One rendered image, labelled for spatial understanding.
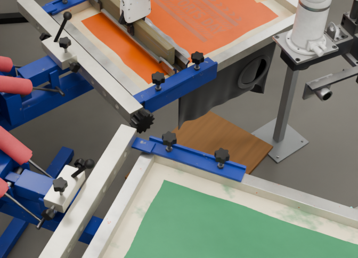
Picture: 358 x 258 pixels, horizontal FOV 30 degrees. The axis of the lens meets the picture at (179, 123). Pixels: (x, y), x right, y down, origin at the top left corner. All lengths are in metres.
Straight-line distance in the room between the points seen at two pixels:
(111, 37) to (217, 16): 0.40
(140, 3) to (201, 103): 0.46
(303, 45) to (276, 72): 1.62
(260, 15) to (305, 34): 0.48
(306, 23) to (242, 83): 0.60
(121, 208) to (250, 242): 0.36
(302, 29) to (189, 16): 0.56
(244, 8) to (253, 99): 1.08
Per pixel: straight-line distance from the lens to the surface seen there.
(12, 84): 2.01
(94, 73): 2.10
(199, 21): 2.43
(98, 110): 3.42
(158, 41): 2.18
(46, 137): 3.33
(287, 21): 2.42
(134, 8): 2.21
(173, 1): 2.52
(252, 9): 2.51
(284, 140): 3.33
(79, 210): 1.76
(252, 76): 2.57
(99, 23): 2.42
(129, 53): 2.29
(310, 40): 2.05
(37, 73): 2.12
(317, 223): 1.88
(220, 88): 2.47
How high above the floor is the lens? 2.47
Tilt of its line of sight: 48 degrees down
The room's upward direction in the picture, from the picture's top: 3 degrees clockwise
